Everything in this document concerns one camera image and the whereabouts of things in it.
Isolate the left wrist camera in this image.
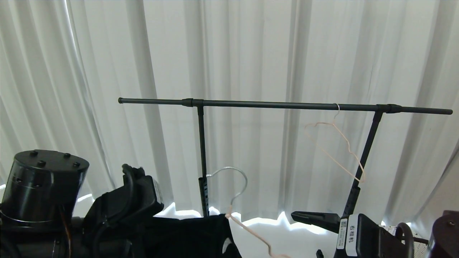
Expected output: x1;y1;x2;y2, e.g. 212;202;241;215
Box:
83;164;165;233

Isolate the black garment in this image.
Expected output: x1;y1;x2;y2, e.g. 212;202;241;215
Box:
143;214;243;258

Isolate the black clothes rack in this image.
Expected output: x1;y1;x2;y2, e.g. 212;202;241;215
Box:
118;97;453;258

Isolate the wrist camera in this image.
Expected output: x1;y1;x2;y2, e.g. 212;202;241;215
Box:
346;213;416;258
83;164;165;233

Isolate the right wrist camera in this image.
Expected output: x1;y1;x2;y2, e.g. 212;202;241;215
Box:
346;213;416;258

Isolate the pink clothes hanger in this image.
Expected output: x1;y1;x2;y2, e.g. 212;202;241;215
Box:
304;104;366;184
205;166;293;258

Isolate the white curtain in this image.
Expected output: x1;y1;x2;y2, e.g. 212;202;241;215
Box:
0;0;459;230

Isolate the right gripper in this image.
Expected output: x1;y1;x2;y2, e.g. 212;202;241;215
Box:
290;211;348;258

